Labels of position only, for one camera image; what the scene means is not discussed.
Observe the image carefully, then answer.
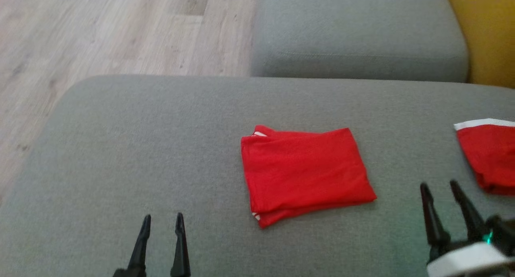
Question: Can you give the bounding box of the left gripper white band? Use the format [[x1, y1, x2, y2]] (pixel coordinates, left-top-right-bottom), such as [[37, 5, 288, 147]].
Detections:
[[112, 211, 192, 277]]

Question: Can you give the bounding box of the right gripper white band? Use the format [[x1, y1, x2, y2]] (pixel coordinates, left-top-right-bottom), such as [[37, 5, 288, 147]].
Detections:
[[420, 180, 510, 277]]

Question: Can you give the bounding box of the red jersey with lettering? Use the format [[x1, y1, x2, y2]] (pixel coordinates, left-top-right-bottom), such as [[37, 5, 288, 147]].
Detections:
[[241, 125, 378, 230]]

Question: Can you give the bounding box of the red garment with white band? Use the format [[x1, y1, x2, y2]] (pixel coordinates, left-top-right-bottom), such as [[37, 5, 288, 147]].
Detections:
[[453, 118, 515, 197]]

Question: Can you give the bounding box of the large grey sofa seat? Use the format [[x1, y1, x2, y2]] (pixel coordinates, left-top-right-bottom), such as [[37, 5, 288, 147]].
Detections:
[[0, 75, 515, 277]]

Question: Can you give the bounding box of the yellow sofa backrest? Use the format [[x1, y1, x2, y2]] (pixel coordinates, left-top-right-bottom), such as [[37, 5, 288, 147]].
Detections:
[[445, 0, 515, 89]]

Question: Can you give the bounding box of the small grey sofa seat cushion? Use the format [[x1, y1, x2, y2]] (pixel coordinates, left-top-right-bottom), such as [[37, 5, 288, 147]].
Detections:
[[250, 0, 470, 84]]

